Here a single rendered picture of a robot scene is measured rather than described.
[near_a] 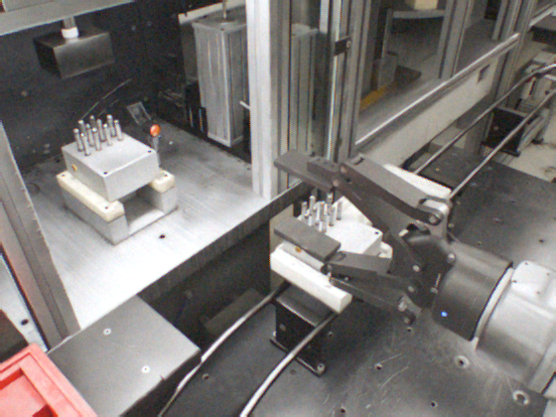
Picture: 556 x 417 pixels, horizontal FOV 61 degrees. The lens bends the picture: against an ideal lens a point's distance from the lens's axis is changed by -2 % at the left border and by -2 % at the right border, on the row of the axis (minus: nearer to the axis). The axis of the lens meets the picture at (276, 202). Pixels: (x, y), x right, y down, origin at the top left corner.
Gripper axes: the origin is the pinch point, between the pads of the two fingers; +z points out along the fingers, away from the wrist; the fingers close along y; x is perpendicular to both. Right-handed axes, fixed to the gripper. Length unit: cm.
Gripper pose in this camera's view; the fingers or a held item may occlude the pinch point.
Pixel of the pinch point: (302, 202)
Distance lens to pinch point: 49.5
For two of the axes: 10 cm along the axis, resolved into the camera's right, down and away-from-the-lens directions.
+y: 0.0, -7.9, -6.1
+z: -7.5, -4.1, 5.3
